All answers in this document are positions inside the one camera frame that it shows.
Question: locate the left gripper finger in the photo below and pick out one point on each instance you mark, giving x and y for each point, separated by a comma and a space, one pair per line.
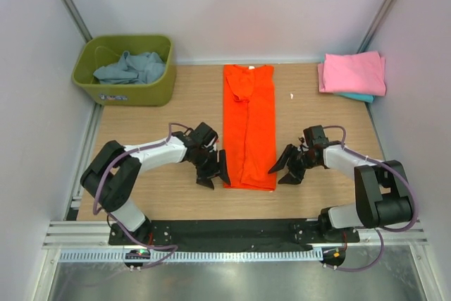
205, 181
223, 169

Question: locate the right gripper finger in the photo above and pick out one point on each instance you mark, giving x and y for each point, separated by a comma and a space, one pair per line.
283, 159
291, 178

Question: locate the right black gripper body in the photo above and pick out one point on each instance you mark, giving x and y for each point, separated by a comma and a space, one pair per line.
299, 161

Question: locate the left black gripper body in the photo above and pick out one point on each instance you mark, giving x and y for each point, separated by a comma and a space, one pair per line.
206, 162

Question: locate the orange t shirt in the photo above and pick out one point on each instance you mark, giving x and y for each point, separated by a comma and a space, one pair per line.
249, 126

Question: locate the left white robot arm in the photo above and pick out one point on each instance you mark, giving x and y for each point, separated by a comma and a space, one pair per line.
112, 174

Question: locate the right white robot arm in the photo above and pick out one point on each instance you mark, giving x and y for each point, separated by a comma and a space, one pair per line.
382, 195

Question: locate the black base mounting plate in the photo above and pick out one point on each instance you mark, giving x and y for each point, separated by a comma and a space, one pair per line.
269, 244

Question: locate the folded teal t shirt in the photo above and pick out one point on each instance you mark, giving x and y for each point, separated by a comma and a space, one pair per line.
367, 98

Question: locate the light blue t shirt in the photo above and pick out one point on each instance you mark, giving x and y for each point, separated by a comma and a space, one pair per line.
142, 69

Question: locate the folded pink t shirt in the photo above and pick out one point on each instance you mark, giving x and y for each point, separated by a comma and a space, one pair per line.
362, 73

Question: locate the olive green plastic bin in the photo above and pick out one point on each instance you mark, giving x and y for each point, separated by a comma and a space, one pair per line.
107, 49

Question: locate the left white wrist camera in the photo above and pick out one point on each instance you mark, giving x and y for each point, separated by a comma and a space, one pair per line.
212, 144

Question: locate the slotted cable duct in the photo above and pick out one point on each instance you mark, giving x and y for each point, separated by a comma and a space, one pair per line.
138, 256

